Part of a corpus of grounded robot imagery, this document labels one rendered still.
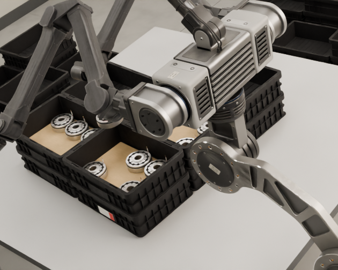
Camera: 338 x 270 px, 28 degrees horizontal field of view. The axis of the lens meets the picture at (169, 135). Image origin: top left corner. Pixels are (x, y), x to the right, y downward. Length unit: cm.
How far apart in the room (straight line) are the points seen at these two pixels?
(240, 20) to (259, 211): 83
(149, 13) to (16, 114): 366
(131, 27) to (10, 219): 300
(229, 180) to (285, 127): 89
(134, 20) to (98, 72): 370
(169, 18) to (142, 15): 28
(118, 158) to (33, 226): 43
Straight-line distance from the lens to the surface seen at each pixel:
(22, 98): 214
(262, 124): 285
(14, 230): 279
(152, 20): 558
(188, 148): 252
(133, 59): 363
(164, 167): 246
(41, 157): 284
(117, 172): 266
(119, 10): 246
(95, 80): 191
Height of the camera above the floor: 246
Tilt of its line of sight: 36 degrees down
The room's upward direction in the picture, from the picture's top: 14 degrees counter-clockwise
